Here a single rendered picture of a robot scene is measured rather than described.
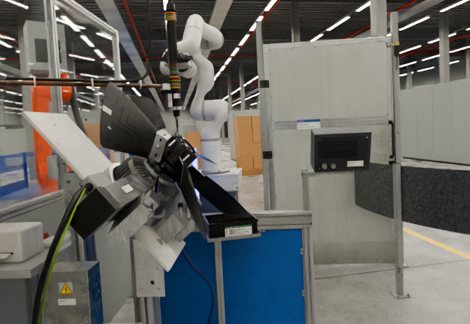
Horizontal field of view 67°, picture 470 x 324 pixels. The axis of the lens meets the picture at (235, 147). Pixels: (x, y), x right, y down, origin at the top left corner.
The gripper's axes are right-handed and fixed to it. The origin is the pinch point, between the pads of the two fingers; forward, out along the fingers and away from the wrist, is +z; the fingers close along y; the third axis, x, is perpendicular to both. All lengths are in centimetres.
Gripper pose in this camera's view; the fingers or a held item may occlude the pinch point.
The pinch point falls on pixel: (173, 55)
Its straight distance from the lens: 141.5
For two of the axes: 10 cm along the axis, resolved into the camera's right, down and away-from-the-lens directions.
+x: -0.5, -10.0, -0.5
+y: -10.0, 0.5, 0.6
